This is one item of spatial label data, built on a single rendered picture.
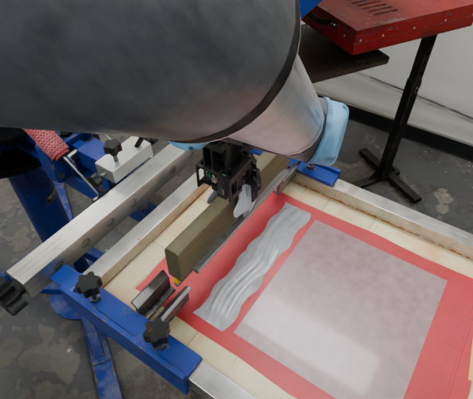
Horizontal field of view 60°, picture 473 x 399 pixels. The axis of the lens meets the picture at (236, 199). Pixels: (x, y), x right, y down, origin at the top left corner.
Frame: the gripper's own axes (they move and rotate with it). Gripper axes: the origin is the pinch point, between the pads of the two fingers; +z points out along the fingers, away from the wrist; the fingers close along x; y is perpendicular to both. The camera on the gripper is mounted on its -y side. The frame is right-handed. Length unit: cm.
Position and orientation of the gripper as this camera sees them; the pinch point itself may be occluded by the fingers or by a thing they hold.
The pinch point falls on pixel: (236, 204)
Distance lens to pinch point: 80.7
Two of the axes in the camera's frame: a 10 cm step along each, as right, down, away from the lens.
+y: -5.6, 5.9, -5.8
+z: 0.0, 7.0, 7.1
